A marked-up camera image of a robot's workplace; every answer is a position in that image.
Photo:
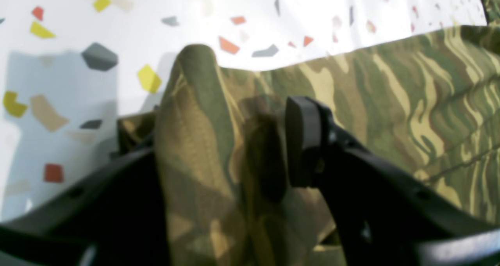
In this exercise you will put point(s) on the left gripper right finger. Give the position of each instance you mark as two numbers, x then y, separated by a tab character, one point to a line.
383	215

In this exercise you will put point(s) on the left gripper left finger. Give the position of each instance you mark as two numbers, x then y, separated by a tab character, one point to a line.
115	216

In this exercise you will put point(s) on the camouflage T-shirt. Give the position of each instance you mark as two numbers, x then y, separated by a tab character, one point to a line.
428	104

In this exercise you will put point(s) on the terrazzo patterned table cloth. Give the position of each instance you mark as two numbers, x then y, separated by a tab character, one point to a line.
71	68

